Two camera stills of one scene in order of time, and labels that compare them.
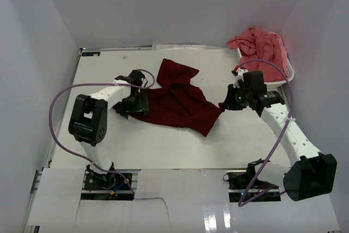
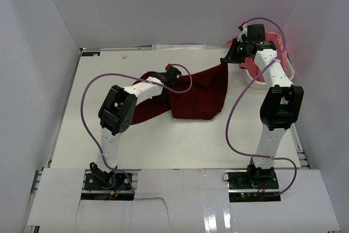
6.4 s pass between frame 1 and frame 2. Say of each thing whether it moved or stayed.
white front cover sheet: stayed
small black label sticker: stayed
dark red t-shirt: moved
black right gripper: moved
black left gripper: moved
